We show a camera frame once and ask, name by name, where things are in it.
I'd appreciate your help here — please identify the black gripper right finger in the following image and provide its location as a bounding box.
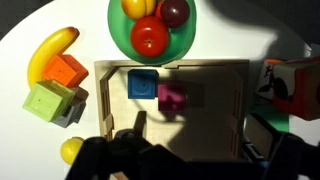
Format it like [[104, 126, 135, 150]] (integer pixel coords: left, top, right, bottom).
[[244, 113, 320, 180]]

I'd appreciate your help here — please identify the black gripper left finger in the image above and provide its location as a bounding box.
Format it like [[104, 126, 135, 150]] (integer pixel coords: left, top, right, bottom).
[[65, 110, 201, 180]]

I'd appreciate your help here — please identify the pink block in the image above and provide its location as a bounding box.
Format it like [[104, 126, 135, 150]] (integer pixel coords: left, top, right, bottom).
[[157, 81, 188, 113]]

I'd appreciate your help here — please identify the grey block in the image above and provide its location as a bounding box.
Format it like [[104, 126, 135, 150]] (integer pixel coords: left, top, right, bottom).
[[51, 87, 90, 129]]

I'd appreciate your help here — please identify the blue block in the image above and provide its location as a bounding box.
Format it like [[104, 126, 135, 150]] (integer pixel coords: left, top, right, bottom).
[[127, 68, 159, 100]]

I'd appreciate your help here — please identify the lime green block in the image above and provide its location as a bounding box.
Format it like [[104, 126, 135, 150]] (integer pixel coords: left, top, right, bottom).
[[22, 79, 76, 123]]

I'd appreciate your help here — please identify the orange block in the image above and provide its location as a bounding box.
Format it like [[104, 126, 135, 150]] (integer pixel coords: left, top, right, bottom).
[[41, 53, 90, 89]]

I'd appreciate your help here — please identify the yellow toy lemon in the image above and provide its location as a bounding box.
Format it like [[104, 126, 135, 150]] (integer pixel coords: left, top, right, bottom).
[[60, 136, 86, 166]]

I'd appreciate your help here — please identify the green flat card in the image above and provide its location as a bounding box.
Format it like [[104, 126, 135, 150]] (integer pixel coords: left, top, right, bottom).
[[249, 101, 291, 133]]

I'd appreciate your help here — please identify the large picture cube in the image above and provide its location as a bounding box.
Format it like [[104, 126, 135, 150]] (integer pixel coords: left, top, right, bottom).
[[256, 56, 320, 122]]

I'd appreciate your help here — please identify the wooden tray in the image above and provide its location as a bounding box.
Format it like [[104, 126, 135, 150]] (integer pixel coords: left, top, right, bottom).
[[94, 59, 251, 162]]

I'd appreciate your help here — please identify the yellow toy banana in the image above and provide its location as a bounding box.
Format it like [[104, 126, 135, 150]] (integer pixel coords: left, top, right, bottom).
[[27, 26, 81, 89]]

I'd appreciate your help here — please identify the green plastic bowl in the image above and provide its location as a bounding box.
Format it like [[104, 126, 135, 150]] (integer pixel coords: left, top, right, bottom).
[[107, 0, 198, 66]]

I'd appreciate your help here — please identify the yellow toy peach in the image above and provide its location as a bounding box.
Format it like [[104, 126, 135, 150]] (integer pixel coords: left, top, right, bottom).
[[120, 0, 158, 20]]

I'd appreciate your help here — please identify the dark red toy plum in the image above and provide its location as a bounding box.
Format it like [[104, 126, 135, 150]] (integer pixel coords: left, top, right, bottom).
[[160, 0, 191, 29]]

